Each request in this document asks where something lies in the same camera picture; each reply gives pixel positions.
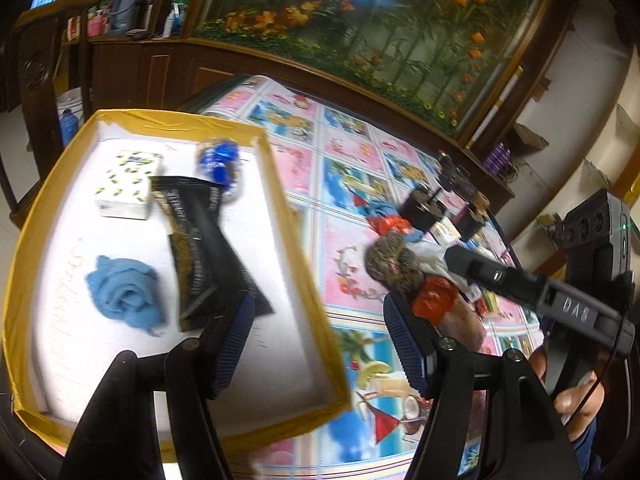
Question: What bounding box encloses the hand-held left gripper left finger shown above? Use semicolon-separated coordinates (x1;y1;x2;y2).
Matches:
60;292;258;480

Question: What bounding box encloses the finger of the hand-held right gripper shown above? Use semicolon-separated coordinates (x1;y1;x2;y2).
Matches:
444;244;547;311

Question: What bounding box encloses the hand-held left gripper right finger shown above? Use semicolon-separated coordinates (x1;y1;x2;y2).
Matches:
384;291;573;480

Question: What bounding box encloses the red green yellow sponge pack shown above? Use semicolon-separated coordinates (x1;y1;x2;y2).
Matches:
472;290;503;318

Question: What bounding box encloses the yellow taped foam box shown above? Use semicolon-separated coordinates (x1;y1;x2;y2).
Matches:
2;109;353;463

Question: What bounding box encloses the red plastic bag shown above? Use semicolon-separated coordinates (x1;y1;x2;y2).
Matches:
410;277;458;323

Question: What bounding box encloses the pink clear plastic packet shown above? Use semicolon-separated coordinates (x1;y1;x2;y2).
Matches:
440;305;488;356

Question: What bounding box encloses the white plastic bag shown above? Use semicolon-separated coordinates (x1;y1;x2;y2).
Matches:
410;240;481;291

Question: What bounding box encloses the brown speckled scrub pad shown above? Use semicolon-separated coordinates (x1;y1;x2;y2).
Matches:
364;234;426;293

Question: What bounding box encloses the black snack packet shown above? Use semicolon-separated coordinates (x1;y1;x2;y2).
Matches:
150;175;276;333

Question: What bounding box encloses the small red bag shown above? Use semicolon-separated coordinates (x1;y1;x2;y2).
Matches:
370;215;416;236

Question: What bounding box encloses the blue cloth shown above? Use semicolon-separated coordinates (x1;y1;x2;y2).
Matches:
367;202;426;241
85;255;168;338

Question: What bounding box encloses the blue ball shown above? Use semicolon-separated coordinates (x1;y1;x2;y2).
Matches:
194;137;246;201

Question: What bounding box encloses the yellow print tissue pack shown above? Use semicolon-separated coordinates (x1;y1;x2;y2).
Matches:
95;150;165;221

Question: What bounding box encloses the person's right forearm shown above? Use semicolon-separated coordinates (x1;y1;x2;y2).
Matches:
570;410;608;480

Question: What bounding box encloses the person's right hand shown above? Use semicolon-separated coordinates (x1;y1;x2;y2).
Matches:
527;347;601;428

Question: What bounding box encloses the black cylinder with tan cap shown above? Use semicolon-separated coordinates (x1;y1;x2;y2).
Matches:
455;195;491;241

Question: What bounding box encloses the black cylinder with shaft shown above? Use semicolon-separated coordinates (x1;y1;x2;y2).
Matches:
402;185;443;231

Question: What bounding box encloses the small black cylinder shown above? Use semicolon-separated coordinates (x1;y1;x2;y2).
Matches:
437;152;473;196

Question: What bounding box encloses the printed tablecloth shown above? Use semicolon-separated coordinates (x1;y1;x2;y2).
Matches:
165;75;548;480

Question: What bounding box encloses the brown cardboard piece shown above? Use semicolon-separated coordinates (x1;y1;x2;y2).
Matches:
512;122;551;153

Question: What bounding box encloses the white yellow pole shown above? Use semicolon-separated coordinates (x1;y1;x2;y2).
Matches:
467;62;526;148

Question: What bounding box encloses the blue bottle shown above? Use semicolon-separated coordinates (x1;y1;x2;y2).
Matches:
59;110;81;147

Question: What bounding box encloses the white bucket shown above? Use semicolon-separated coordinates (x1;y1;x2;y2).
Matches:
55;87;83;111

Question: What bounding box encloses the white spray bottle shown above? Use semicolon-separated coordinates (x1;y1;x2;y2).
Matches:
162;2;183;38

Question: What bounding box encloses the blue grey backpack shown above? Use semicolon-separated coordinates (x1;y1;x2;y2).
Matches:
107;0;156;36

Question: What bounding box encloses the wooden wall cabinet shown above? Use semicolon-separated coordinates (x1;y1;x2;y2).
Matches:
0;0;583;201

